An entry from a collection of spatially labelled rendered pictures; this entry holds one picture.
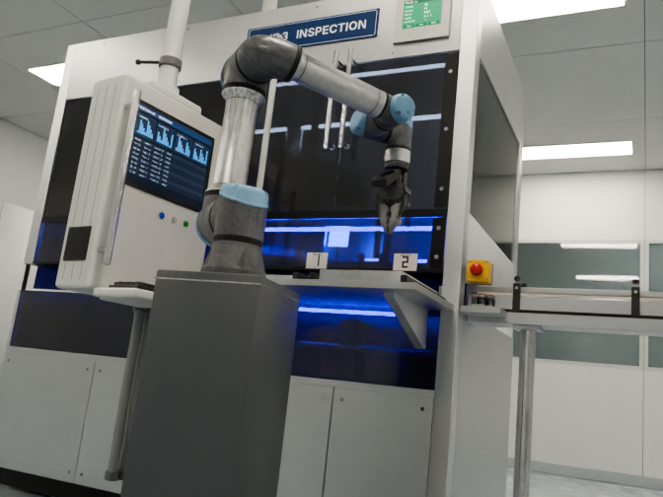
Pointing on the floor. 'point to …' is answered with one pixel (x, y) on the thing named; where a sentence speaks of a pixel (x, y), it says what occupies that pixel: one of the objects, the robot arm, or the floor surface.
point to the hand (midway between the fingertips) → (388, 229)
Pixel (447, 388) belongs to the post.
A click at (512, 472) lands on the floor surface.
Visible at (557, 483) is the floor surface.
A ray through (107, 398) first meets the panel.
